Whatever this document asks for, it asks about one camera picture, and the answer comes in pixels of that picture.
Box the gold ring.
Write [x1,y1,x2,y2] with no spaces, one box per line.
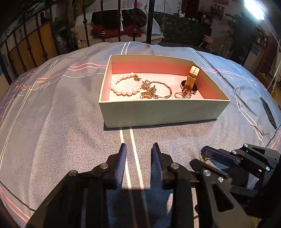
[174,88,197,99]

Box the watch with tan strap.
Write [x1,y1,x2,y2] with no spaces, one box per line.
[181,65,200,92]

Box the gold chain jewelry tangle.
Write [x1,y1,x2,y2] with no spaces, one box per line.
[133,74,172,99]

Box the white pearl bracelet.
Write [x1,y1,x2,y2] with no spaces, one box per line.
[109,72,142,96]

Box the black smartphone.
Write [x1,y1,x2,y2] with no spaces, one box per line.
[260,97,277,129]

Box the blue plaid bed sheet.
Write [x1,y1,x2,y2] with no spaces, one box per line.
[1,42,280,227]

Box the open pink-lined gift box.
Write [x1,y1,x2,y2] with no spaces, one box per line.
[99,54,230,128]

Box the pink small stool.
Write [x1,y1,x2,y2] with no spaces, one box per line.
[199,35,215,53]

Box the green floral sofa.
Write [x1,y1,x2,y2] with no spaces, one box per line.
[154,12,212,46]

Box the white gooseneck desk lamp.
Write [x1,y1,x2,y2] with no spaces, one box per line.
[244,0,280,90]

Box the hanging wicker swing chair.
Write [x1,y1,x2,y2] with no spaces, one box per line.
[74,8,165,47]

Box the black metal bed headboard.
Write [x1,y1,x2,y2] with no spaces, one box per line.
[1,1,155,83]

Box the black thin cable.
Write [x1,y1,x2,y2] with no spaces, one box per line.
[265,123,281,148]

